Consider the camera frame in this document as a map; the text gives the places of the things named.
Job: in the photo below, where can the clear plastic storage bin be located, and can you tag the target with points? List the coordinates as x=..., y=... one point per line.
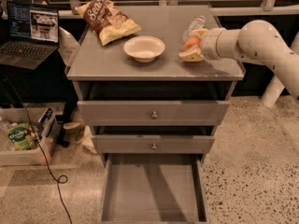
x=42, y=117

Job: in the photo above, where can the grey drawer cabinet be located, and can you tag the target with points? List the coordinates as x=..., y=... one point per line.
x=107, y=73

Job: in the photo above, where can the grey top drawer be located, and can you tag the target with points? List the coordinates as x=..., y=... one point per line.
x=152, y=113

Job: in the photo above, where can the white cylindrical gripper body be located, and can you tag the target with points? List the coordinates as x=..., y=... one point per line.
x=209, y=44

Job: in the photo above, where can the clear plastic water bottle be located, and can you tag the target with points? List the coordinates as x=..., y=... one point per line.
x=197, y=23

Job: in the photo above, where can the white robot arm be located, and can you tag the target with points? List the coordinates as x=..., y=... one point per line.
x=257, y=42

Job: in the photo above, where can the black open laptop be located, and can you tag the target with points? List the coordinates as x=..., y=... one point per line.
x=33, y=35

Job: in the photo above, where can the white bowl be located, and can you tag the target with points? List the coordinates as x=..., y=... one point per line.
x=144, y=48

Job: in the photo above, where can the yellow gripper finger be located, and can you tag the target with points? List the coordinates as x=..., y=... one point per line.
x=198, y=33
x=193, y=54

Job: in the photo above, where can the grey middle drawer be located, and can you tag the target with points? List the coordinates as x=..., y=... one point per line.
x=166, y=144

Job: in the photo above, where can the green snack bag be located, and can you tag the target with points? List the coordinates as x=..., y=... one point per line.
x=21, y=136

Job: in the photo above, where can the grey open bottom drawer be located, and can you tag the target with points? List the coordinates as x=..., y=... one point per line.
x=153, y=189

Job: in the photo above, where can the orange fruit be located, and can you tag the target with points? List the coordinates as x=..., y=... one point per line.
x=193, y=41

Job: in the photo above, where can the yellow brown chip bag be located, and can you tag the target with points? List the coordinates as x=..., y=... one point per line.
x=107, y=21

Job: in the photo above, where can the white paper bag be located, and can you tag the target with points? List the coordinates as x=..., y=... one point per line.
x=68, y=45

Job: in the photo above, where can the beige shoe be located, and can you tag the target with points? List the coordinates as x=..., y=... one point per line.
x=71, y=125

